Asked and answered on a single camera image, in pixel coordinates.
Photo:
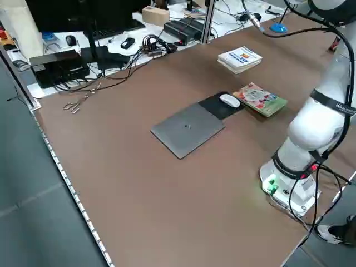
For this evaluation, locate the green fruit cover book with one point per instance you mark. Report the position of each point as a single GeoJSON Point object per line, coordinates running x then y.
{"type": "Point", "coordinates": [260, 98]}

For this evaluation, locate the grey closed laptop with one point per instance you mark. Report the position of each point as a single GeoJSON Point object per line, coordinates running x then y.
{"type": "Point", "coordinates": [189, 130]}

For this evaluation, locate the white blue cover book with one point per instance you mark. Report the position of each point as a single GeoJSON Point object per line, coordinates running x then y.
{"type": "Point", "coordinates": [240, 57]}

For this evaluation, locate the stack of small books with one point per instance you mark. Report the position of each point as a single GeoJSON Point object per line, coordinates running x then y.
{"type": "Point", "coordinates": [194, 12]}

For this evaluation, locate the black mouse mat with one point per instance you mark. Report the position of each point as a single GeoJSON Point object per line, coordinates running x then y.
{"type": "Point", "coordinates": [214, 107]}

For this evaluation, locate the white computer mouse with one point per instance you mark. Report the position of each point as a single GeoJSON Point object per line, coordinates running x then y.
{"type": "Point", "coordinates": [229, 100]}

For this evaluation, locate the black ribbed power supply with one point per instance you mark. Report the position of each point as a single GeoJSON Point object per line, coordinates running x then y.
{"type": "Point", "coordinates": [180, 33]}
{"type": "Point", "coordinates": [196, 23]}

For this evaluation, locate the silver metal scissors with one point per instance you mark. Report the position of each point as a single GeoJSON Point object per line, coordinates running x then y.
{"type": "Point", "coordinates": [80, 101]}

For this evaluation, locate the small black device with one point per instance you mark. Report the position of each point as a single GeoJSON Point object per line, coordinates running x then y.
{"type": "Point", "coordinates": [128, 43]}

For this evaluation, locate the black monitor stand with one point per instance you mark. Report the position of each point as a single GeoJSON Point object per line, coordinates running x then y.
{"type": "Point", "coordinates": [94, 53]}

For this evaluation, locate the wooden box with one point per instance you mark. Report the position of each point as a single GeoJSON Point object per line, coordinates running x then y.
{"type": "Point", "coordinates": [155, 16]}

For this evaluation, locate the black keyboard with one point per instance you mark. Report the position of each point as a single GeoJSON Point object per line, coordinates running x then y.
{"type": "Point", "coordinates": [116, 29]}

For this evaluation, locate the black power adapter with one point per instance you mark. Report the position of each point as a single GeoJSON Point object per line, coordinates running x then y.
{"type": "Point", "coordinates": [244, 17]}
{"type": "Point", "coordinates": [257, 16]}

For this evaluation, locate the black equipment box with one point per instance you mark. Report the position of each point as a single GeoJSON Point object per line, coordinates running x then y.
{"type": "Point", "coordinates": [59, 66]}

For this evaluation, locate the black computer mouse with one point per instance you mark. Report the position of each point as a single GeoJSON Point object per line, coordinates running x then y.
{"type": "Point", "coordinates": [71, 40]}

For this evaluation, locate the black computer monitor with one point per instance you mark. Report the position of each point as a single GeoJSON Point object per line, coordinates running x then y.
{"type": "Point", "coordinates": [83, 12]}

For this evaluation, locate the blue tape roll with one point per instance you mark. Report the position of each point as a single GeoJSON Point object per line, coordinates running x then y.
{"type": "Point", "coordinates": [48, 36]}

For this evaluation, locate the red emergency stop button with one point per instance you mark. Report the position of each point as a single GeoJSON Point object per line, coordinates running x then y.
{"type": "Point", "coordinates": [2, 34]}

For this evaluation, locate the aluminium frame post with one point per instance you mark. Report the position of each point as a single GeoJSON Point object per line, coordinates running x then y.
{"type": "Point", "coordinates": [208, 19]}

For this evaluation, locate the aluminium frame rail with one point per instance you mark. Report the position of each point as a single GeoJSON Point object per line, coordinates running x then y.
{"type": "Point", "coordinates": [22, 83]}

